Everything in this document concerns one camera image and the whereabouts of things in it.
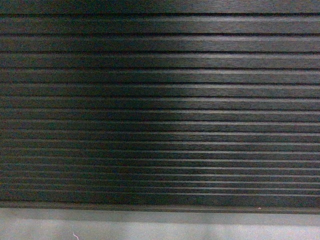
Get black slatted checkout counter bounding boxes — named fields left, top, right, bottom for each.
left=0, top=0, right=320, bottom=216

